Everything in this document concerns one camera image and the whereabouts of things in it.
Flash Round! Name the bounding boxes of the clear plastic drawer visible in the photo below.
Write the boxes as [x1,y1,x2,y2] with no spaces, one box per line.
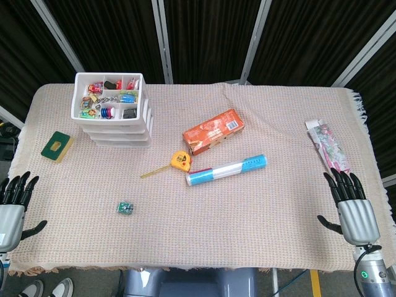
[86,131,155,142]

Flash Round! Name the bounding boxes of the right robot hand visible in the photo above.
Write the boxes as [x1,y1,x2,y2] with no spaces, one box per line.
[317,168,381,247]

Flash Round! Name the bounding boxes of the white organizer trays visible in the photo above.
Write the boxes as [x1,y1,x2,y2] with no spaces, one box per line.
[71,72,155,149]

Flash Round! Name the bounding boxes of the small green circuit board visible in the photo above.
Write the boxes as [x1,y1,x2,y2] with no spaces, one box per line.
[116,200,134,215]

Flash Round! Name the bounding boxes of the yellow black cable bundle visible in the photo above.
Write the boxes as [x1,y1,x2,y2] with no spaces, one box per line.
[0,119,16,139]

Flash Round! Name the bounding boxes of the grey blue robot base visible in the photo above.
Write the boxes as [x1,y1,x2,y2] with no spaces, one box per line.
[119,267,258,297]

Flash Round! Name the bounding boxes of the yellow tape measure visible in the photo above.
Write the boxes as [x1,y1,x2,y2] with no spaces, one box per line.
[140,150,192,179]

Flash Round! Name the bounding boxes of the blue white cling film roll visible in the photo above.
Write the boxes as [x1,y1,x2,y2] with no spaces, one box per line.
[184,153,269,187]

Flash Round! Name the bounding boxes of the white table leg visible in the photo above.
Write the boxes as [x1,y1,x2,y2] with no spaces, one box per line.
[271,268,280,297]

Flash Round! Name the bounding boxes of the beige woven tablecloth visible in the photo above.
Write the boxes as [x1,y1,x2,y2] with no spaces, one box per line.
[0,82,396,278]

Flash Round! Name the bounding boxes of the green yellow sponge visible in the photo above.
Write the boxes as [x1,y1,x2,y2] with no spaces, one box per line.
[40,131,75,163]

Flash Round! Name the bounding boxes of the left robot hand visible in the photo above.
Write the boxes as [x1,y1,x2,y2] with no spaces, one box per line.
[0,171,48,252]

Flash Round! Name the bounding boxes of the blue green small packet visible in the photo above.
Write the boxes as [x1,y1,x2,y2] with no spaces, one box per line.
[119,90,137,105]

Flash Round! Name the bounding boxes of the metal binder clips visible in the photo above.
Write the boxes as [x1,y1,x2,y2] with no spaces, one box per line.
[96,95,120,105]

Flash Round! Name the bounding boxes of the blue floor cable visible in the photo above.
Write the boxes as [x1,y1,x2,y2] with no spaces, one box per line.
[278,268,310,297]

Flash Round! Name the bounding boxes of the floral printed packet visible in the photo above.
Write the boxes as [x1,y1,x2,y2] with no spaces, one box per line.
[304,119,352,174]

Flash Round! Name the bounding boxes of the orange biscuit box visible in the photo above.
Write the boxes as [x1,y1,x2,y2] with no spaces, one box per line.
[181,108,245,157]

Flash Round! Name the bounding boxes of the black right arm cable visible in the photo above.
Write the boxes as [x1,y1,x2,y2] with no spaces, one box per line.
[354,244,383,297]

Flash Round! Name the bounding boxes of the grey white sneaker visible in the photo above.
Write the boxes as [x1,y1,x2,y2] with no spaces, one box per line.
[18,280,44,297]
[46,277,74,297]

